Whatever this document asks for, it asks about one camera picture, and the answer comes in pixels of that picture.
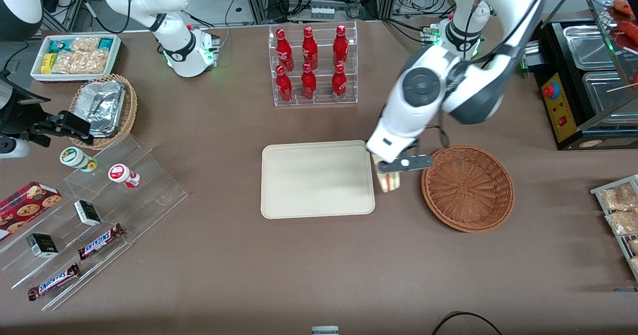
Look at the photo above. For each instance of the red cookie box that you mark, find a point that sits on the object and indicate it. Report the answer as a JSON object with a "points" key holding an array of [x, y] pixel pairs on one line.
{"points": [[25, 208]]}

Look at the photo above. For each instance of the silver box with green light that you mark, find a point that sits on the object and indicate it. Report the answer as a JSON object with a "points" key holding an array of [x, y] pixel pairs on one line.
{"points": [[529, 58]]}

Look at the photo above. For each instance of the black food warmer machine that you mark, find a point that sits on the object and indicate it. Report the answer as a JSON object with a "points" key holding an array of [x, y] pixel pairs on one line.
{"points": [[560, 110]]}

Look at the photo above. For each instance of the small black box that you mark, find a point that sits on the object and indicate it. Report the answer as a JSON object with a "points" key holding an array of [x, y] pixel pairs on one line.
{"points": [[87, 213], [42, 246]]}

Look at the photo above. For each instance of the grey device at table edge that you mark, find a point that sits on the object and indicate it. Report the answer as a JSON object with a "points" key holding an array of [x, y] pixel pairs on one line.
{"points": [[325, 330]]}

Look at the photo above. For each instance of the red lid yogurt cup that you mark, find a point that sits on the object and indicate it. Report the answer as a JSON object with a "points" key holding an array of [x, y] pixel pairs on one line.
{"points": [[120, 174]]}

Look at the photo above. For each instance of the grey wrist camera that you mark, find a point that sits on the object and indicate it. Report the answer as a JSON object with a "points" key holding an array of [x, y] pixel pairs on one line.
{"points": [[404, 164], [12, 148]]}

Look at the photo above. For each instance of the white snack bin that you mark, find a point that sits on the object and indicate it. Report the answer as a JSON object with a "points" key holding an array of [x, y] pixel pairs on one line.
{"points": [[36, 73]]}

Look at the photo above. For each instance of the red sausages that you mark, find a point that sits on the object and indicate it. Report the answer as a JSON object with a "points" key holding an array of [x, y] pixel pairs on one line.
{"points": [[629, 26]]}

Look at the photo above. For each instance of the white power strip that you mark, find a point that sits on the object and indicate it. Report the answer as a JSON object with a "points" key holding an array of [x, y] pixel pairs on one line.
{"points": [[322, 12]]}

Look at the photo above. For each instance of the red cola bottle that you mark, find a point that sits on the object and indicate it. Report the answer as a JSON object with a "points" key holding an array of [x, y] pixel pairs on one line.
{"points": [[308, 85], [340, 46], [309, 48], [283, 51], [284, 88], [339, 85]]}

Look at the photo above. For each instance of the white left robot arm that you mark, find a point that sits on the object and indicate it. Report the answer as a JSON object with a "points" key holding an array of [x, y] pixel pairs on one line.
{"points": [[423, 88]]}

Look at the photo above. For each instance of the beige rectangular tray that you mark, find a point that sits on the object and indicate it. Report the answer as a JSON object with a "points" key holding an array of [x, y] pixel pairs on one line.
{"points": [[316, 180]]}

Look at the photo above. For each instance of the teal snack packet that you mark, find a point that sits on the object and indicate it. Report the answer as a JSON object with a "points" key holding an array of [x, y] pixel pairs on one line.
{"points": [[59, 46]]}

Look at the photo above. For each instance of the clear acrylic step display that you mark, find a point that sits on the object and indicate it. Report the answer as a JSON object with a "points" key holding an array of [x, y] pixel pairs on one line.
{"points": [[149, 195]]}

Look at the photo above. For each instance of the snickers bar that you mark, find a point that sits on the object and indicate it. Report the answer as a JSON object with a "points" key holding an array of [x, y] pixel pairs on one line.
{"points": [[99, 242], [54, 281]]}

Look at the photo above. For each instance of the yellow snack packet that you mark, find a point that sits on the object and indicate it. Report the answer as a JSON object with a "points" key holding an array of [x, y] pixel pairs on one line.
{"points": [[48, 63]]}

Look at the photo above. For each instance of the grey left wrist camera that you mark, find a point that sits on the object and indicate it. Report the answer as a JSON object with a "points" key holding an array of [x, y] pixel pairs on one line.
{"points": [[404, 164]]}

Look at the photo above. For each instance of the clear acrylic bottle rack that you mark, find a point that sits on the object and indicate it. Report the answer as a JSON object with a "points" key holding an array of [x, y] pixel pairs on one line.
{"points": [[324, 88]]}

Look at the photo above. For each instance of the clear bag of pastry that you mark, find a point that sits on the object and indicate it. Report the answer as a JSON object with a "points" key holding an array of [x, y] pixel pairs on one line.
{"points": [[620, 198], [623, 223]]}

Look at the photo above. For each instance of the triangle sandwich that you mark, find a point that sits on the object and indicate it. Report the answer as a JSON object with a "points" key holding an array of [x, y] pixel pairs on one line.
{"points": [[390, 181]]}

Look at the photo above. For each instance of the light oval wicker basket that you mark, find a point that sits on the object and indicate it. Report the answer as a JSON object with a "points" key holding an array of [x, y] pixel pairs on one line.
{"points": [[130, 110]]}

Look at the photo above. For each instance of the green lid yogurt cup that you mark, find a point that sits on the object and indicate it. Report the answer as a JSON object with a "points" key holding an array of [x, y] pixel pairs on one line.
{"points": [[75, 157]]}

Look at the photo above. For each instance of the clear bag of crackers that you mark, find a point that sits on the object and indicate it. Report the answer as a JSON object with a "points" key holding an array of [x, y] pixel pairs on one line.
{"points": [[82, 62]]}

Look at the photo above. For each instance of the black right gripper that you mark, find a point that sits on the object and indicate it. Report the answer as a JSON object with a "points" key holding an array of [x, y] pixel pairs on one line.
{"points": [[26, 119]]}

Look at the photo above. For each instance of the brown round wicker basket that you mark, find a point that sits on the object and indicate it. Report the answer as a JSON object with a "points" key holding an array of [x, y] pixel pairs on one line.
{"points": [[468, 190]]}

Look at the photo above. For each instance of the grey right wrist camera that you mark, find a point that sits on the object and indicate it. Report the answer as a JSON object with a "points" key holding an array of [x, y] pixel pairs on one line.
{"points": [[12, 148]]}

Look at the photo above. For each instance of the silver foil containers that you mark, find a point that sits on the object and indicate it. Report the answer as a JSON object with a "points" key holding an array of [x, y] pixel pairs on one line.
{"points": [[102, 105]]}

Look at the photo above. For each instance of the steel warmer pan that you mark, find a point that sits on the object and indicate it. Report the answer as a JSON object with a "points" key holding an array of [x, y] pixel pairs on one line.
{"points": [[590, 48], [605, 93]]}

